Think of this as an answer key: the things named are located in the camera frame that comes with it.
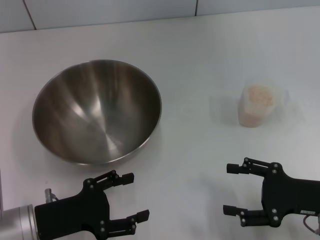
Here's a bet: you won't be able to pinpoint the clear plastic measuring cup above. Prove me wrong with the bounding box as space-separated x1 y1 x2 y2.
238 80 291 128

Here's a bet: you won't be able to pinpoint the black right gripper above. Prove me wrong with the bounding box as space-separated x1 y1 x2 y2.
222 157 320 229

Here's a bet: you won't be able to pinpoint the white rice grains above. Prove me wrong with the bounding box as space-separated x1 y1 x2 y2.
246 84 274 107

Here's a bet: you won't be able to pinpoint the left arm cable connector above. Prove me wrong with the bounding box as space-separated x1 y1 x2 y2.
44 188 59 204

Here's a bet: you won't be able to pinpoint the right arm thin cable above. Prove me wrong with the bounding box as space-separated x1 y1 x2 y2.
303 212 320 231

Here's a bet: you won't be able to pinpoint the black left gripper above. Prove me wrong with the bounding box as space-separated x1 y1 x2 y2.
34 170 151 240

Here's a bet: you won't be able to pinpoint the stainless steel mixing bowl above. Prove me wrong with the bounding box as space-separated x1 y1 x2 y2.
31 59 163 166

